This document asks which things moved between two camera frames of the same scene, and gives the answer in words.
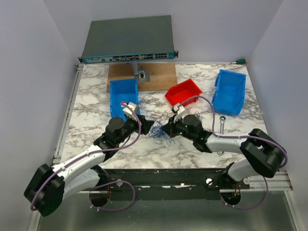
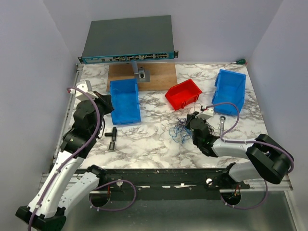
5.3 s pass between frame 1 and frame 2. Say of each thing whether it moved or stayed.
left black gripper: moved
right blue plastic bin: stayed
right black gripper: moved
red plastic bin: stayed
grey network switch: stayed
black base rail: stayed
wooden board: stayed
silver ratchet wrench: stayed
